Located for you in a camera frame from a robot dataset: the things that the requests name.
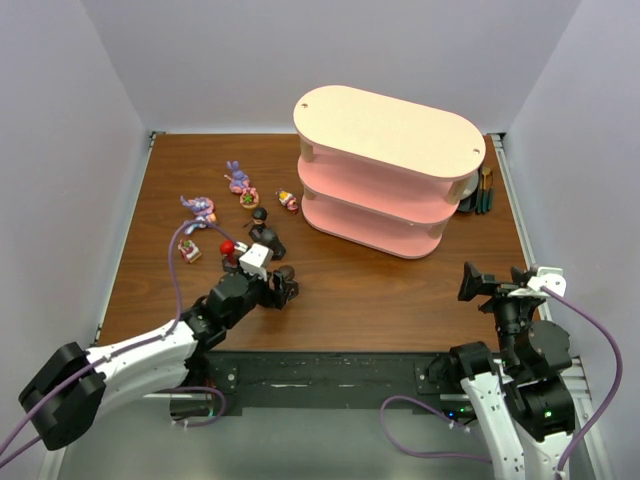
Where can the purple bunny toy upright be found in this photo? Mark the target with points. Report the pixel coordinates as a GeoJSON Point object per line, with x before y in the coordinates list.
{"type": "Point", "coordinates": [238, 179]}

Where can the red white cake toy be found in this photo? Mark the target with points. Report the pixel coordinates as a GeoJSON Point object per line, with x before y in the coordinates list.
{"type": "Point", "coordinates": [188, 250]}

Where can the pink donut toy green star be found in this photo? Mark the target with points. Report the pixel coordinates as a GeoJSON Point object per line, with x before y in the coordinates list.
{"type": "Point", "coordinates": [249, 198]}

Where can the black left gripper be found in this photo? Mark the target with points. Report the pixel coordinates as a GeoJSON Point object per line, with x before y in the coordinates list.
{"type": "Point", "coordinates": [267, 240]}

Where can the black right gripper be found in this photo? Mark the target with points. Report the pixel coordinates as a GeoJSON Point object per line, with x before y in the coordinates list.
{"type": "Point", "coordinates": [498, 290]}

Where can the black-haired figurine on base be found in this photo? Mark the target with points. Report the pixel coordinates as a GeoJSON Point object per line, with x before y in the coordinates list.
{"type": "Point", "coordinates": [258, 218]}

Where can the black bat-masked figurine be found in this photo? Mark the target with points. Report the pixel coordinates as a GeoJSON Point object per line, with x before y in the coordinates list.
{"type": "Point", "coordinates": [268, 237]}

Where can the pink yellow character toy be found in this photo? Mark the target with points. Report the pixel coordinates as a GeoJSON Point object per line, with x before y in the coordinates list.
{"type": "Point", "coordinates": [288, 200]}

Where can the pink three-tier oval shelf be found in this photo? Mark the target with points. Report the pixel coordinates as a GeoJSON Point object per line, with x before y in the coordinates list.
{"type": "Point", "coordinates": [382, 172]}

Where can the purple bunny toy lying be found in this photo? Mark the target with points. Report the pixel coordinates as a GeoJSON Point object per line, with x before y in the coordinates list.
{"type": "Point", "coordinates": [203, 209]}

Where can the red spider hero figurine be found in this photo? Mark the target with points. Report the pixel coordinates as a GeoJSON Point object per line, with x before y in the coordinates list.
{"type": "Point", "coordinates": [229, 259]}

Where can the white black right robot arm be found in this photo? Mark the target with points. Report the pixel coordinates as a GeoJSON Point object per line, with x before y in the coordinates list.
{"type": "Point", "coordinates": [524, 408]}

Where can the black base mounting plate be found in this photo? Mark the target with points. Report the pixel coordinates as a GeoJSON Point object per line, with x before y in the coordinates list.
{"type": "Point", "coordinates": [324, 380]}

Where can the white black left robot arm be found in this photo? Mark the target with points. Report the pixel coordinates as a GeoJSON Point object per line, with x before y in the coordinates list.
{"type": "Point", "coordinates": [75, 386]}

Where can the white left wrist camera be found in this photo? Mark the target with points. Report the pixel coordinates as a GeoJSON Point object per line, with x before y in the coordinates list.
{"type": "Point", "coordinates": [256, 260]}

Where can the brown-haired hero figurine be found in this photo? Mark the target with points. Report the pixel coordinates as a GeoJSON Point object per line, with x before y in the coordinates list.
{"type": "Point", "coordinates": [287, 272]}

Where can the dark tools behind shelf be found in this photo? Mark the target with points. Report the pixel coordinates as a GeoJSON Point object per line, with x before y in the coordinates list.
{"type": "Point", "coordinates": [478, 195]}

